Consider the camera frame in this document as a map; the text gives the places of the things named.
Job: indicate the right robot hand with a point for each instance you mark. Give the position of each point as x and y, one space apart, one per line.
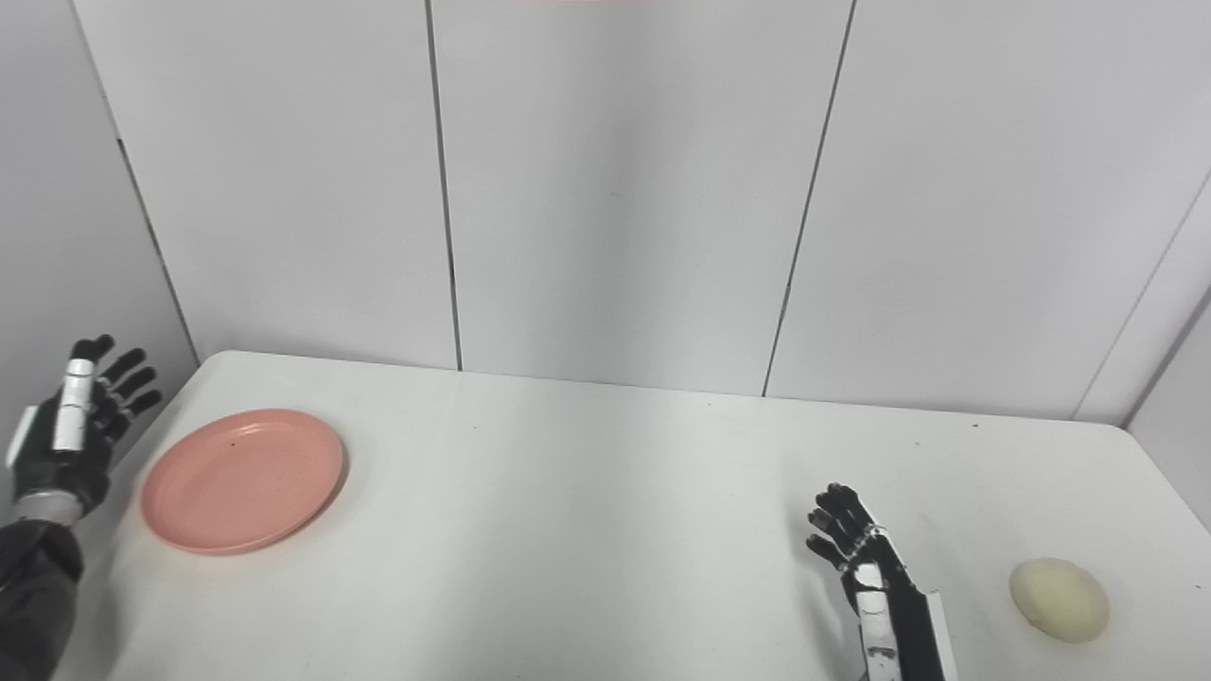
885 591

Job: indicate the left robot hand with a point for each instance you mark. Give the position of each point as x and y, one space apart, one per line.
71 440

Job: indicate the cream steamed bun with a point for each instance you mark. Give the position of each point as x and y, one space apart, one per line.
1059 600

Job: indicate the pink round plate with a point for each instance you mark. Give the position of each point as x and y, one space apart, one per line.
243 480

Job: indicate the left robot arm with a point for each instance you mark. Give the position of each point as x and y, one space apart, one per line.
38 586

